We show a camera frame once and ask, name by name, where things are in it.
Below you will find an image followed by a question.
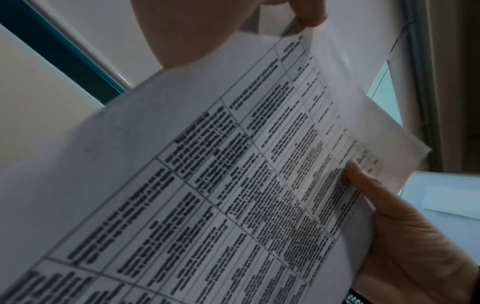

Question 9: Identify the frosted glass partition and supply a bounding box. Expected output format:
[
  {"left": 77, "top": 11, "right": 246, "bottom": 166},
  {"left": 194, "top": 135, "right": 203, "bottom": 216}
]
[{"left": 399, "top": 170, "right": 480, "bottom": 265}]

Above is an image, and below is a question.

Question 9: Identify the white paper note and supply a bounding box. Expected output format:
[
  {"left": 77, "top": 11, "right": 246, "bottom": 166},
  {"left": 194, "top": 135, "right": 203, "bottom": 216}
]
[{"left": 421, "top": 185, "right": 480, "bottom": 209}]

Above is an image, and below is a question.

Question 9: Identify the person's right hand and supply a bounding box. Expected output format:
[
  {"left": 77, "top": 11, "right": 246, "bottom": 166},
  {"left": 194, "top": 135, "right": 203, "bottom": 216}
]
[{"left": 344, "top": 160, "right": 480, "bottom": 304}]

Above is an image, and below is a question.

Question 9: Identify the wide grey roller blind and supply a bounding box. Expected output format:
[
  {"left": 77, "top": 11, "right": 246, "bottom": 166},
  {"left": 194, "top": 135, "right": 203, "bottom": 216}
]
[{"left": 33, "top": 0, "right": 166, "bottom": 90}]

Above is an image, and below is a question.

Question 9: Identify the printed paper bundle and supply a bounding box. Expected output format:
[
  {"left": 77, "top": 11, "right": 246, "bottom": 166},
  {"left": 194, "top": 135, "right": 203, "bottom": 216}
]
[{"left": 0, "top": 0, "right": 432, "bottom": 304}]

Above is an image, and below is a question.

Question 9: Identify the person's left hand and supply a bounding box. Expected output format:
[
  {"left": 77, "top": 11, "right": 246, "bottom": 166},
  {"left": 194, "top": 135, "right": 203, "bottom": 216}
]
[{"left": 129, "top": 0, "right": 329, "bottom": 68}]

